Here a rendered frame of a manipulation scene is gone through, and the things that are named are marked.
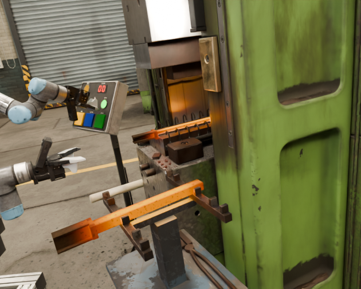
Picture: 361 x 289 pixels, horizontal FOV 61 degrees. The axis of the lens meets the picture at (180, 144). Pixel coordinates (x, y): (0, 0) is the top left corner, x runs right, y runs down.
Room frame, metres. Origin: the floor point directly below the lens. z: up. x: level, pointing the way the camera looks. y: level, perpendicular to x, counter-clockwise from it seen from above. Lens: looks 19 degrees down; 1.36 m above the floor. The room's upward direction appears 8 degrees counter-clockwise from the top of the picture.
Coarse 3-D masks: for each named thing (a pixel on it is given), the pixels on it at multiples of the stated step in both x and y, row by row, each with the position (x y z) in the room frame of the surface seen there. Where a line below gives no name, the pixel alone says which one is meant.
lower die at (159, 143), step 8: (192, 120) 1.45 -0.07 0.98; (160, 128) 1.38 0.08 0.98; (184, 128) 1.27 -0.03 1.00; (192, 128) 1.27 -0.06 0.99; (200, 128) 1.25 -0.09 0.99; (160, 136) 1.22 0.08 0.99; (176, 136) 1.20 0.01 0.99; (184, 136) 1.22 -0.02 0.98; (192, 136) 1.23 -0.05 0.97; (152, 144) 1.32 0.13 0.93; (160, 144) 1.22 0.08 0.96; (160, 152) 1.23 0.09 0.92
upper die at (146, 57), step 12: (144, 48) 1.22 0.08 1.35; (156, 48) 1.19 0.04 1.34; (168, 48) 1.21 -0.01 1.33; (180, 48) 1.23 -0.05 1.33; (192, 48) 1.25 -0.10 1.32; (144, 60) 1.24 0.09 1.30; (156, 60) 1.19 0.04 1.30; (168, 60) 1.21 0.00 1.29; (180, 60) 1.23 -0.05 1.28; (192, 60) 1.25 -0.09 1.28
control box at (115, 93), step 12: (84, 84) 1.84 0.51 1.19; (96, 84) 1.75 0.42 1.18; (108, 84) 1.68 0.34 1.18; (120, 84) 1.65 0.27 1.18; (96, 96) 1.71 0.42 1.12; (108, 96) 1.64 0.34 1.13; (120, 96) 1.64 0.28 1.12; (84, 108) 1.74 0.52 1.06; (108, 108) 1.59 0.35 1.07; (120, 108) 1.62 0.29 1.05; (84, 120) 1.70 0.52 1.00; (108, 120) 1.56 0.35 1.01; (120, 120) 1.61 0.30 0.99; (108, 132) 1.55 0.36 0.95
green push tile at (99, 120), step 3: (99, 114) 1.62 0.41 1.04; (96, 117) 1.62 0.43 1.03; (99, 117) 1.61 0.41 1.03; (102, 117) 1.59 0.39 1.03; (96, 120) 1.61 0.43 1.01; (99, 120) 1.60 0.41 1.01; (102, 120) 1.58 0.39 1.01; (96, 123) 1.60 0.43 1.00; (99, 123) 1.59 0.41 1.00; (102, 123) 1.57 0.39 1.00; (96, 126) 1.59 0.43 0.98; (99, 126) 1.58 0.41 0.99; (102, 126) 1.56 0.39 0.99
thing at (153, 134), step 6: (198, 120) 1.33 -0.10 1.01; (204, 120) 1.32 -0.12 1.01; (174, 126) 1.29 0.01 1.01; (180, 126) 1.28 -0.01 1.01; (144, 132) 1.24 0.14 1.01; (150, 132) 1.23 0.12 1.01; (156, 132) 1.23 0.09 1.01; (162, 132) 1.25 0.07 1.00; (132, 138) 1.21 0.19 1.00; (138, 138) 1.22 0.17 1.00; (144, 138) 1.22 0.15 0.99; (150, 138) 1.23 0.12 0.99; (156, 138) 1.23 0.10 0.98
